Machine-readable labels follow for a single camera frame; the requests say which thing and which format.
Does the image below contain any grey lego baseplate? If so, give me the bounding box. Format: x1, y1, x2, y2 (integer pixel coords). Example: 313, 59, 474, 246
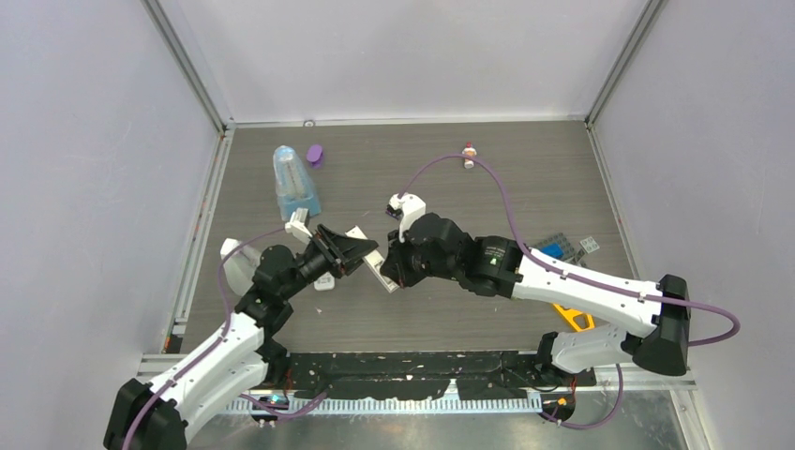
531, 232, 587, 267

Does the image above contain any purple cable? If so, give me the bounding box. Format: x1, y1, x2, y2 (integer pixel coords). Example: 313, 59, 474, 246
121, 227, 332, 450
397, 154, 742, 431

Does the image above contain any purple plastic cap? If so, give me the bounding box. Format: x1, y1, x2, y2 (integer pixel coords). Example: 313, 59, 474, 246
306, 144, 324, 168

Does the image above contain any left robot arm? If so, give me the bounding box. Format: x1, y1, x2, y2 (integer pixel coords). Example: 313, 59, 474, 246
103, 225, 378, 449

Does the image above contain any small toy figurine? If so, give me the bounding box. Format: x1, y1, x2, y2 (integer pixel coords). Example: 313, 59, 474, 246
462, 142, 477, 170

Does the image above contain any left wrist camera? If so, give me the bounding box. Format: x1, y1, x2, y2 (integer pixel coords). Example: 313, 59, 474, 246
284, 207, 312, 245

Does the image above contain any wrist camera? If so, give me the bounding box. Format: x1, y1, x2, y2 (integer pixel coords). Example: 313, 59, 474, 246
284, 207, 312, 245
386, 193, 427, 243

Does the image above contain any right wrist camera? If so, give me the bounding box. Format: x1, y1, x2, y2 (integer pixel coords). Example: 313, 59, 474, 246
386, 193, 427, 243

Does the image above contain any yellow triangular tool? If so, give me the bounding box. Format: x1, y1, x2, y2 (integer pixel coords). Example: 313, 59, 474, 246
552, 304, 595, 332

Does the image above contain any blue metronome in plastic wrap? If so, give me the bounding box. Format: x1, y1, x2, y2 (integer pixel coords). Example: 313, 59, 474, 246
273, 145, 322, 222

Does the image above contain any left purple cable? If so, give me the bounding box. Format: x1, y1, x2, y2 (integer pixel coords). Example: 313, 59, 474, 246
121, 227, 332, 450

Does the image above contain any white remote control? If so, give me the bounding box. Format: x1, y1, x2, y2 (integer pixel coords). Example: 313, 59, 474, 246
313, 273, 336, 292

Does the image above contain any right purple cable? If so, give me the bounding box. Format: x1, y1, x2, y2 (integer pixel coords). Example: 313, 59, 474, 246
397, 154, 742, 431

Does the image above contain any blue lego brick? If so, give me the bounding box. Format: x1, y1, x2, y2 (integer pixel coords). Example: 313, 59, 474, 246
540, 244, 565, 260

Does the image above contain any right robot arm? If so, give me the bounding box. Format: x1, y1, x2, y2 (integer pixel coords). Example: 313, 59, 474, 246
380, 214, 691, 385

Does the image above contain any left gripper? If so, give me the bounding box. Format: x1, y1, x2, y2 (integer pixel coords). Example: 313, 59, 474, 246
279, 224, 377, 301

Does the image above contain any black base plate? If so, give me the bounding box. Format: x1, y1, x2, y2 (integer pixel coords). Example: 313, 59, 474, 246
256, 350, 596, 400

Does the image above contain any small grey lego piece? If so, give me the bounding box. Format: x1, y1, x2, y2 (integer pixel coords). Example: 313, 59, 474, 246
570, 248, 588, 265

